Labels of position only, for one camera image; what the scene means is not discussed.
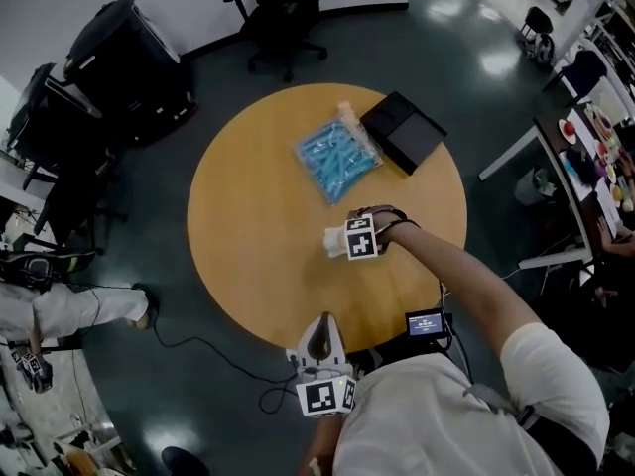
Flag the person's right forearm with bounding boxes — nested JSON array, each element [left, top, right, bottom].
[[380, 218, 543, 352]]

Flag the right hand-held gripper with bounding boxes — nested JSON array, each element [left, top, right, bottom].
[[322, 214, 382, 262]]

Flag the person's white shirt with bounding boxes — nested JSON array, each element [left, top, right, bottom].
[[330, 321, 610, 476]]

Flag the grey shoulder strap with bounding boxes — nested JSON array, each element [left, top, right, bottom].
[[462, 382, 543, 431]]

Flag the dark blue chair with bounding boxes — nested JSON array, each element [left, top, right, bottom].
[[542, 49, 610, 107]]

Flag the another person's forearm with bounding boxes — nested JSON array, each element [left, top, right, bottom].
[[596, 214, 635, 258]]

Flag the small black screen device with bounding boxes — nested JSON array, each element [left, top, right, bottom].
[[404, 308, 454, 342]]

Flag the black office chair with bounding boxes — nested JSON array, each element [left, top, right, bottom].
[[222, 0, 329, 84]]

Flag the person's left forearm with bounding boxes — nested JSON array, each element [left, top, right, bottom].
[[299, 413, 351, 476]]

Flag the black flat box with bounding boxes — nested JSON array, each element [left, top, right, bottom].
[[358, 90, 448, 177]]

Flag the person's right hand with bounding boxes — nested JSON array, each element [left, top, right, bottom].
[[347, 206, 409, 229]]

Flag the black round stool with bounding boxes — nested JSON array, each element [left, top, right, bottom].
[[518, 6, 557, 62]]

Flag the black cable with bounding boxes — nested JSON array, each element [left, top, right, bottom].
[[68, 281, 304, 415]]

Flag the round wooden table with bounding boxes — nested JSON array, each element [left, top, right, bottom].
[[187, 82, 468, 361]]

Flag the person's black shoe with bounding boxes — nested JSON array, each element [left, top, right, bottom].
[[161, 445, 211, 476]]

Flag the white-framed dark table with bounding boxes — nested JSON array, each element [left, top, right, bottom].
[[477, 100, 635, 272]]

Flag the large black case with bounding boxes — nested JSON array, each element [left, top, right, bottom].
[[63, 0, 198, 146]]

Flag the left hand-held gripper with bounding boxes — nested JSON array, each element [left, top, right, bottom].
[[285, 313, 358, 418]]

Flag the clear bag of blue items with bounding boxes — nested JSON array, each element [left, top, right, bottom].
[[290, 114, 386, 208]]

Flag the grey waste bin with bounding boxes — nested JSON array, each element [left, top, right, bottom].
[[512, 164, 558, 208]]

